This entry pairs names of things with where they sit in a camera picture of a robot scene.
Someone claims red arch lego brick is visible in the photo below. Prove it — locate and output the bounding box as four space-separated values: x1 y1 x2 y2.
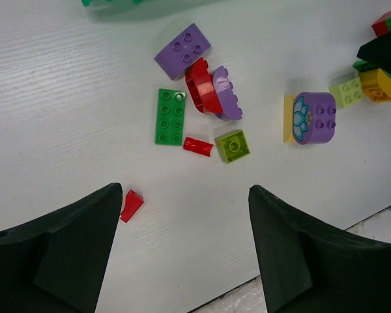
185 58 223 113

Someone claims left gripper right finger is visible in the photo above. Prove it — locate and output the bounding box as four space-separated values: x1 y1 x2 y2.
248 185 391 312

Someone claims purple curved lego brick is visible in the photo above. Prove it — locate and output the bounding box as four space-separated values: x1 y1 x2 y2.
154 23 211 80

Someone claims lime square lego brick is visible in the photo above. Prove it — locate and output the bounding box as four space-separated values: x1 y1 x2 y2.
214 129 250 164

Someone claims green lego plate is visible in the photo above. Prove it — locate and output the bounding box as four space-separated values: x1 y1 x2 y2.
154 89 186 146

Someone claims purple half-round lego brick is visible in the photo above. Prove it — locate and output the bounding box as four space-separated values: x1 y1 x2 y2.
212 66 242 121

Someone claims small red curved lego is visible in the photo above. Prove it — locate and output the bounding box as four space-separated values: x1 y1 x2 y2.
183 136 214 157

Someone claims small red slope lego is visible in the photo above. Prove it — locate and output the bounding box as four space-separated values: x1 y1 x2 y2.
120 190 144 223

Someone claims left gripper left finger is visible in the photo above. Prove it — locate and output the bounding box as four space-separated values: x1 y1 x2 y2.
0 183 123 312

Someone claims red square lego brick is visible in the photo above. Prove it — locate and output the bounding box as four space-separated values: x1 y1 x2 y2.
372 17 391 37

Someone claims purple flower lego brick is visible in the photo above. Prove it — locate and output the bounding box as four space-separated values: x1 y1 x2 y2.
292 92 337 145

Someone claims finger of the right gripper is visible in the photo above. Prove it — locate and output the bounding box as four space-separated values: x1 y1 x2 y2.
357 31 391 74

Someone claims dark green lego piece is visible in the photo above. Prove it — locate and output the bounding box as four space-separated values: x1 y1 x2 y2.
353 60 391 82

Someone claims pale yellow lego brick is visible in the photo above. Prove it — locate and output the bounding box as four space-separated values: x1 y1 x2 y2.
283 95 295 143

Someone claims green four-compartment bin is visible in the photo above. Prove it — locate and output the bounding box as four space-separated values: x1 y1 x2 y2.
80 0 170 8

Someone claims yellow curved lego brick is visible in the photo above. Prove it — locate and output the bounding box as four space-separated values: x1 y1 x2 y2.
358 68 391 103

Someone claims light green lego brick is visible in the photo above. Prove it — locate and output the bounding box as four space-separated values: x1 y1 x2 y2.
329 77 364 109

